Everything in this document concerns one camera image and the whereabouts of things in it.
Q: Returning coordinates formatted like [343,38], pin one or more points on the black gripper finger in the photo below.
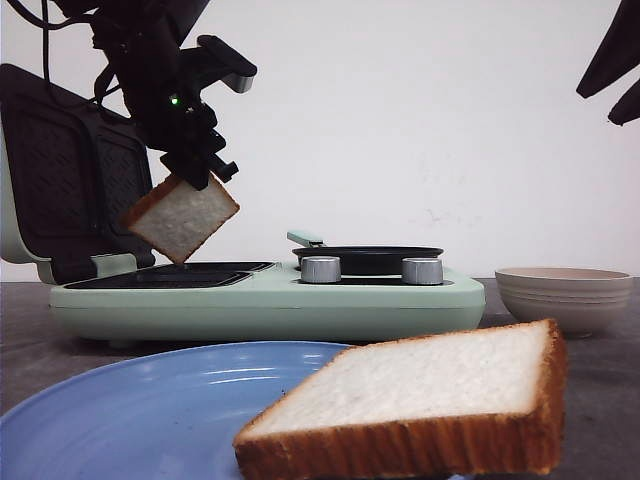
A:
[627,108]
[617,54]

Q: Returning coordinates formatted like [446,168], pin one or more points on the white bread slice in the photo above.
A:
[479,401]
[176,219]

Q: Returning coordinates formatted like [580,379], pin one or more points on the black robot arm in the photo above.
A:
[183,15]

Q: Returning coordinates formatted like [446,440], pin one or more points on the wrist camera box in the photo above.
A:
[213,60]

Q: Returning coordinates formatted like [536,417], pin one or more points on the blue round plate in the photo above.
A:
[166,416]

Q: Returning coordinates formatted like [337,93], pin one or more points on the silver control knob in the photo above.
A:
[320,269]
[422,271]

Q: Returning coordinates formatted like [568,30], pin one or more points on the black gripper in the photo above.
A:
[161,84]

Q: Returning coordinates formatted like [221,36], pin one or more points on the mint green breakfast maker base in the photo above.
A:
[247,301]

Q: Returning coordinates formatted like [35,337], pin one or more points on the right silver control knob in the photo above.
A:
[422,271]

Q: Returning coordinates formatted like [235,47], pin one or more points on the beige ribbed bowl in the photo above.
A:
[582,301]

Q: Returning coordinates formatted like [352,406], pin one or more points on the black frying pan green handle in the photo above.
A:
[359,260]

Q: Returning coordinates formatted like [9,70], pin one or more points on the left silver control knob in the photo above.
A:
[320,269]

